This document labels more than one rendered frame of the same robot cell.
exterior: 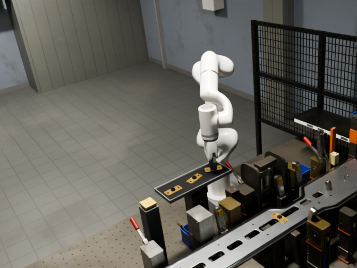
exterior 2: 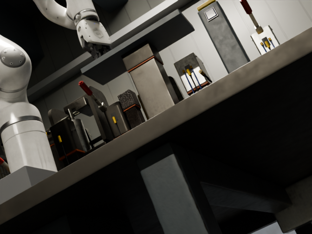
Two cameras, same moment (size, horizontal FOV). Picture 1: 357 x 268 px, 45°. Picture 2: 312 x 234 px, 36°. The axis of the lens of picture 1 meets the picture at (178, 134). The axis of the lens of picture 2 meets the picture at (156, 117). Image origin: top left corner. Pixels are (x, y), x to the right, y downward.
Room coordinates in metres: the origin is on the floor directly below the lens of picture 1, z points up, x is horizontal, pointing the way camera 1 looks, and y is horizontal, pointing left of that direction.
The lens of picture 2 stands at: (2.72, 0.94, 0.38)
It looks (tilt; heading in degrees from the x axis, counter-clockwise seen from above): 21 degrees up; 227
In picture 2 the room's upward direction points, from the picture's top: 23 degrees counter-clockwise
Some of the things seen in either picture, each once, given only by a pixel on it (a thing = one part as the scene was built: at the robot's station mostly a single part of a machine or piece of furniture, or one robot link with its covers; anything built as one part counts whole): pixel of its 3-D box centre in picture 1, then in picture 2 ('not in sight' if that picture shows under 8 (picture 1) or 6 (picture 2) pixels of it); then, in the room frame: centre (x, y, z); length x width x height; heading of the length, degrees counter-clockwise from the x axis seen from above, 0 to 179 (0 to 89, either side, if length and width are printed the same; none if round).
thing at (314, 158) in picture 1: (315, 184); not in sight; (1.98, -0.72, 0.87); 0.10 x 0.07 x 0.35; 31
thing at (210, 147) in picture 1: (211, 145); (92, 35); (1.82, -0.15, 1.29); 0.10 x 0.07 x 0.11; 6
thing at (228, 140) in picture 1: (222, 148); (11, 100); (2.13, -0.24, 1.10); 0.19 x 0.12 x 0.24; 79
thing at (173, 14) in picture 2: (193, 180); (138, 49); (1.75, -0.04, 1.16); 0.37 x 0.14 x 0.02; 121
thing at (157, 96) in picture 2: (198, 218); (164, 111); (1.75, -0.04, 0.92); 0.10 x 0.08 x 0.45; 121
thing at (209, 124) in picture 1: (209, 119); (79, 3); (1.82, -0.15, 1.44); 0.09 x 0.08 x 0.13; 79
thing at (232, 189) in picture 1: (234, 222); (146, 144); (1.72, -0.22, 0.90); 0.05 x 0.05 x 0.40; 31
